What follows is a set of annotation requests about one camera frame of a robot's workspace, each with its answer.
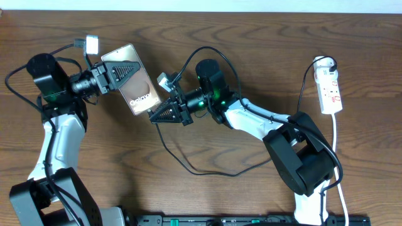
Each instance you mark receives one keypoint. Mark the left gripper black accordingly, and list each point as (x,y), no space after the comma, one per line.
(102,73)

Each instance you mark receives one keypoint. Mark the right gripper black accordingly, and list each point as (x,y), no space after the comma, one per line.
(174,116)

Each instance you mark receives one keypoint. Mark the Galaxy smartphone with bronze screen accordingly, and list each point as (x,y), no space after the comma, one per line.
(138,91)

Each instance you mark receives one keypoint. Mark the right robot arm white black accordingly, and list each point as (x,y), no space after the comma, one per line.
(301,155)

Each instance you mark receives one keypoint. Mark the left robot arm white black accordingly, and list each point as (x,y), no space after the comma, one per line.
(32,200)

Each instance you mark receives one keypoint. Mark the white power strip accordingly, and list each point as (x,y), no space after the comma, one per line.
(326,78)

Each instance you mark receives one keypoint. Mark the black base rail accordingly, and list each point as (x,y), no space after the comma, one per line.
(233,220)

